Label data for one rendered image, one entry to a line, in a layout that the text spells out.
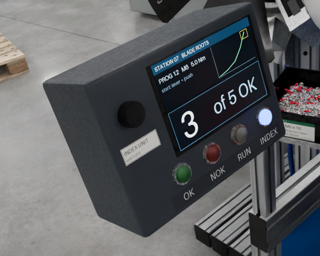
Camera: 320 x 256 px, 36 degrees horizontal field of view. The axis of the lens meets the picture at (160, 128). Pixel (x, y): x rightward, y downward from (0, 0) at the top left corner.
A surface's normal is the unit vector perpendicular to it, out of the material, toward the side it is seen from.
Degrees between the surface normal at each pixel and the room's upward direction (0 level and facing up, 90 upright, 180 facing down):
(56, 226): 0
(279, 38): 77
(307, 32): 121
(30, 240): 0
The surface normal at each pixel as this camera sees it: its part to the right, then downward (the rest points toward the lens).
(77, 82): -0.57, -0.65
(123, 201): -0.73, 0.45
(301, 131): -0.53, 0.52
